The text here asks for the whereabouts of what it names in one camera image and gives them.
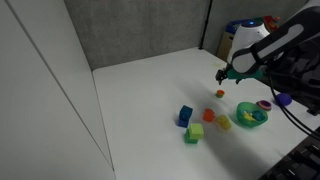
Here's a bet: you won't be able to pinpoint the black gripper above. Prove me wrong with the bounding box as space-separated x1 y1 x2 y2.
214 65 235 86

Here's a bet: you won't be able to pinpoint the large green bowl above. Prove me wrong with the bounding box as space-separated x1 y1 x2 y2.
236 101 269 129

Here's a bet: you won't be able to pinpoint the brown cardboard box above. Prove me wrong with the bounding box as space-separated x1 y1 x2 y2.
216 31 236 62

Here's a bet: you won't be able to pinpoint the orange toy block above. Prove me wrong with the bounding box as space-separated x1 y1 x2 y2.
202 107 216 123

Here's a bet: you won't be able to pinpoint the yellow toy block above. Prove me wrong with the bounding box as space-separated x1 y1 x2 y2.
215 114 233 131

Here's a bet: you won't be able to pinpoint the yellow toy figure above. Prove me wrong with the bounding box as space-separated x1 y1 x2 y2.
242 111 256 123

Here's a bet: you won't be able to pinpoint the blue cube stack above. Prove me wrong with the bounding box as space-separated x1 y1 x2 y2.
177 104 194 129

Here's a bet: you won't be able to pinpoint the stacked purple rainbow bowls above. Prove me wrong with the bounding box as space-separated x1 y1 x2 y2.
255 99 273 112

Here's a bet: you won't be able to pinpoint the blue toy pieces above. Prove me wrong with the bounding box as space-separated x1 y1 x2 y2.
251 110 267 122

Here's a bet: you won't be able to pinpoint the black stand pole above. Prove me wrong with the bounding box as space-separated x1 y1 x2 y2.
198 0 215 51

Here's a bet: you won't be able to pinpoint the lime green cube stack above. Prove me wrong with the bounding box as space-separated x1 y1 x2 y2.
184 122 205 145

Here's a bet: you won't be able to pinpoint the purple round lid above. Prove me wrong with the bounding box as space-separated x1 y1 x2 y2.
275 92 293 108

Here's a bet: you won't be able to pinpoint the red background object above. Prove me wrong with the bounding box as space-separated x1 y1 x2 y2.
262 14 282 34

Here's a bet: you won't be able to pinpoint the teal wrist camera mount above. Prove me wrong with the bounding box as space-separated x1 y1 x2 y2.
226 68 265 85

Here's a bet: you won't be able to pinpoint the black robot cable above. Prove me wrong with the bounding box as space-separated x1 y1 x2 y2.
266 74 320 142

